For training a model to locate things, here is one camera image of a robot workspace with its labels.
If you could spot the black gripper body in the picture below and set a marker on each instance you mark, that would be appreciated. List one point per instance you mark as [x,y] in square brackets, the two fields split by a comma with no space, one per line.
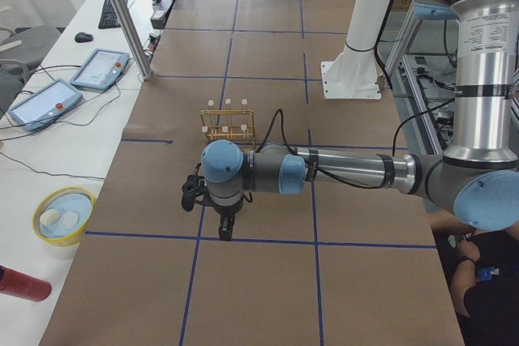
[227,212]

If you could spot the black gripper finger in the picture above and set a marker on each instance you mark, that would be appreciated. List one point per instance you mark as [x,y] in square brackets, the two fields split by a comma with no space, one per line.
[222,233]
[229,226]

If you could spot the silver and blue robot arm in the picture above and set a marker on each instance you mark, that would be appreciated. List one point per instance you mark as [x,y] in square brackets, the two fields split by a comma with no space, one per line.
[475,177]

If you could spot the yellow bowl with blue lid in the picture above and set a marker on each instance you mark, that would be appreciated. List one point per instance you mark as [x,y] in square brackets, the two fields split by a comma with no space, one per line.
[61,218]

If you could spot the far blue teach pendant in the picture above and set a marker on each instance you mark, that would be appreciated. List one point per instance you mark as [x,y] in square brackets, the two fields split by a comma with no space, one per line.
[101,70]

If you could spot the blue teach pendant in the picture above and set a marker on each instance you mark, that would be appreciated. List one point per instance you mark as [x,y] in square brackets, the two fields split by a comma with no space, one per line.
[45,106]
[101,70]

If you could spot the near blue teach pendant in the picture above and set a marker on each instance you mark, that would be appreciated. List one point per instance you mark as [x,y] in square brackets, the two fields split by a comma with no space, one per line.
[45,106]

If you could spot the black computer mouse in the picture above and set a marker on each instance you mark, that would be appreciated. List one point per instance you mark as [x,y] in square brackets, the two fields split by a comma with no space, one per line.
[83,37]

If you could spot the black keyboard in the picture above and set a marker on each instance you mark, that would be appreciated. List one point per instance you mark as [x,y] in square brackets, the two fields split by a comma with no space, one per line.
[109,18]

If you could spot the red cylinder bottle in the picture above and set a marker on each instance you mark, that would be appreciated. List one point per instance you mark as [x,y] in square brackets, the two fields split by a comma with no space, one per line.
[18,284]

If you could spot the grey office chair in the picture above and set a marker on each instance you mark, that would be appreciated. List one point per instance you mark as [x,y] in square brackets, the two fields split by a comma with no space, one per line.
[36,42]

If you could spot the seated person in black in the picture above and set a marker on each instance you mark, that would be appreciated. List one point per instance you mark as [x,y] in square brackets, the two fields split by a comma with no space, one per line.
[481,271]

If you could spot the gold wire cup holder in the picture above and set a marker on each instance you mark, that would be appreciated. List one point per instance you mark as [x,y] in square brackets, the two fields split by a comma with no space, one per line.
[234,125]

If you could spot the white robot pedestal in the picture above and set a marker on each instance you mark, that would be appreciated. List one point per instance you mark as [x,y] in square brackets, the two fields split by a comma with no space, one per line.
[353,74]

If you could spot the aluminium frame post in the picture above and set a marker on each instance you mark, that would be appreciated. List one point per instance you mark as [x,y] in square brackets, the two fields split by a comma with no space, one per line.
[132,38]

